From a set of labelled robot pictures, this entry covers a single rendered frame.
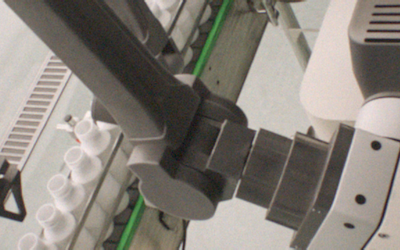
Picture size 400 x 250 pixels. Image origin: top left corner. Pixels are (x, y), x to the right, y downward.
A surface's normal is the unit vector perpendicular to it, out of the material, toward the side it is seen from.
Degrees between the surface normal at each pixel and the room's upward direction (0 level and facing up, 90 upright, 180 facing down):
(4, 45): 0
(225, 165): 30
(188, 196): 89
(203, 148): 45
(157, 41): 82
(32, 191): 0
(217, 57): 90
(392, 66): 58
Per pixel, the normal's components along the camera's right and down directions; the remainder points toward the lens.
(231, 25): 0.86, 0.06
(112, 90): -0.29, 0.80
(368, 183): 0.10, -0.48
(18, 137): -0.38, -0.58
